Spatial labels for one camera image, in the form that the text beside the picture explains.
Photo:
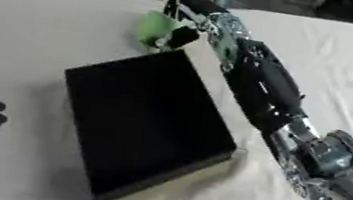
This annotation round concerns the black box with pale rim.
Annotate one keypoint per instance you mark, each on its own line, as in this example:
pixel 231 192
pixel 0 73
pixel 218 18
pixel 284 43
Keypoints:
pixel 142 113

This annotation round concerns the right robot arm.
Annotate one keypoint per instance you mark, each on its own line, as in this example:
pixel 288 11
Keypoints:
pixel 265 85

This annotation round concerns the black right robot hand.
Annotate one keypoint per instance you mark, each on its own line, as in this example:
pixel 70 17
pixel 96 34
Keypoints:
pixel 200 5

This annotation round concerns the green soft object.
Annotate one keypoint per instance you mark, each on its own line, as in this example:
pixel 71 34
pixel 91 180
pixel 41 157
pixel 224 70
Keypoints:
pixel 155 27

